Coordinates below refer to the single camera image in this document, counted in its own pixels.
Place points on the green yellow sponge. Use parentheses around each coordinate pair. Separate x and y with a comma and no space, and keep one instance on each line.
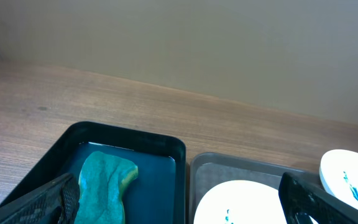
(103,181)

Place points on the brown serving tray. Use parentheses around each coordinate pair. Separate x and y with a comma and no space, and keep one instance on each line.
(209,169)

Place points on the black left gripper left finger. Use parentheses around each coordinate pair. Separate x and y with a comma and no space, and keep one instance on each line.
(56,202)

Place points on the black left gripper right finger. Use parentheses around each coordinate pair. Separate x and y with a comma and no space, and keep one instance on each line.
(303,202)

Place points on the white plate blue streak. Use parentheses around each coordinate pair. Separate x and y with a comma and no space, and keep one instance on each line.
(338,172)

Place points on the black water tray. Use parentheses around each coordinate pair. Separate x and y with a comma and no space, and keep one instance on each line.
(156,196)

